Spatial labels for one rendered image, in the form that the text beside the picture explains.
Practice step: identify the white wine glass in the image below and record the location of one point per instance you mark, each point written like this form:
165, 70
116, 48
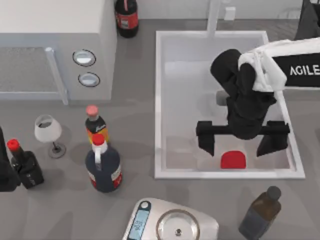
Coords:
47, 130

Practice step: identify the pink-capped bottle orange label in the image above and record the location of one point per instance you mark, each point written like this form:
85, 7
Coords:
96, 125

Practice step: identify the brown bottle grey cap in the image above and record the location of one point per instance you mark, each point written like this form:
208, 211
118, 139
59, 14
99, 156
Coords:
261, 215

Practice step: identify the large microwave knob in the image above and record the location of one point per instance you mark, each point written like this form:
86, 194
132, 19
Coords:
84, 57

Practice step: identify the silver kitchen scale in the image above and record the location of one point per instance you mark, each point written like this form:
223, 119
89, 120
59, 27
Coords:
175, 222

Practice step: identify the pale microwave oven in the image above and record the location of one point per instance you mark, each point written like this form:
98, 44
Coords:
75, 27

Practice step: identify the black square bottle red cap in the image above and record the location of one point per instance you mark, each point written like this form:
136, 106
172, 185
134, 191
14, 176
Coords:
28, 170

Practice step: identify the tall white tap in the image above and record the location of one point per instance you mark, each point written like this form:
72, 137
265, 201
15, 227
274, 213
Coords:
213, 17

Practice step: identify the white sink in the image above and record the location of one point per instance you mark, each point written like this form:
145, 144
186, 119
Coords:
160, 100

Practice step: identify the dark cola bottle red label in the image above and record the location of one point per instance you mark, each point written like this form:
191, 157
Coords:
126, 21

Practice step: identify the microwave oven door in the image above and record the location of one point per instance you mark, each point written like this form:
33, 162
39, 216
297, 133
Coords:
22, 70

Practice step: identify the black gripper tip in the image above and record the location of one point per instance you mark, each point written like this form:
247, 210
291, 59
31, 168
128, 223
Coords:
6, 170

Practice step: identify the red cup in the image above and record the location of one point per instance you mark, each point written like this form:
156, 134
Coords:
233, 160

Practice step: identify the small microwave knob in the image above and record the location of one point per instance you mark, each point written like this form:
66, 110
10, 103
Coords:
89, 79

